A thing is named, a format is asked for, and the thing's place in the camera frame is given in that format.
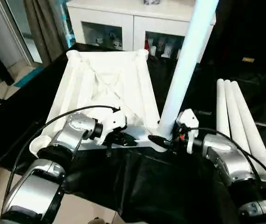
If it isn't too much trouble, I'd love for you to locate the white plastic table top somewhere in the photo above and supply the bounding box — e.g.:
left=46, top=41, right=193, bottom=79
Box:
left=29, top=49, right=171, bottom=157

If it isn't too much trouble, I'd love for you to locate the white plastic table leg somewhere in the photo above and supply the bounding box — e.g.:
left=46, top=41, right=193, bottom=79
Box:
left=230, top=80, right=266, bottom=182
left=216, top=78, right=233, bottom=139
left=158, top=0, right=219, bottom=138
left=223, top=79, right=252, bottom=153

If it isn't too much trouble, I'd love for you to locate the black mat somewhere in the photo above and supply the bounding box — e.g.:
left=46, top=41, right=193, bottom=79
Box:
left=0, top=43, right=266, bottom=224

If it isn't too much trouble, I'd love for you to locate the teal floor strip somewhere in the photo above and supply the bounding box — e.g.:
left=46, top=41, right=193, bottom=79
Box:
left=14, top=66, right=45, bottom=87

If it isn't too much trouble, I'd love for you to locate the light blue plastic rack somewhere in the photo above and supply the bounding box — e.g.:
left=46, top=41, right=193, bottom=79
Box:
left=61, top=2, right=75, bottom=47

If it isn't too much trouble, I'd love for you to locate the white glass-door cabinet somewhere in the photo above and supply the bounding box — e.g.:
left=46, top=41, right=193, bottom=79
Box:
left=67, top=0, right=217, bottom=63

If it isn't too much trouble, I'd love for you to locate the black speaker with gold label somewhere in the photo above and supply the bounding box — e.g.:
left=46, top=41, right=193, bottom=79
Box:
left=198, top=0, right=266, bottom=75

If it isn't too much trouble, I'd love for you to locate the grey-brown curtain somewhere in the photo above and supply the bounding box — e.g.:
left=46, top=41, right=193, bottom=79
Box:
left=23, top=0, right=73, bottom=63

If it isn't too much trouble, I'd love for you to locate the glass sliding door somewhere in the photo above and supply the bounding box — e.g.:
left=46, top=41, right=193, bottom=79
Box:
left=0, top=0, right=42, bottom=68

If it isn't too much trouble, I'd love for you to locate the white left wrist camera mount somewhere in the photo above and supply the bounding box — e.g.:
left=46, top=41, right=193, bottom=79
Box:
left=97, top=108, right=128, bottom=145

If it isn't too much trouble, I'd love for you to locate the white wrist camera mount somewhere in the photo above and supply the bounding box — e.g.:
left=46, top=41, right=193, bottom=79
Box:
left=176, top=108, right=198, bottom=154
left=97, top=108, right=128, bottom=145

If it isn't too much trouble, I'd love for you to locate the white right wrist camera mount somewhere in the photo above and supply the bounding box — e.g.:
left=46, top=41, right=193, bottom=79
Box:
left=176, top=108, right=198, bottom=154

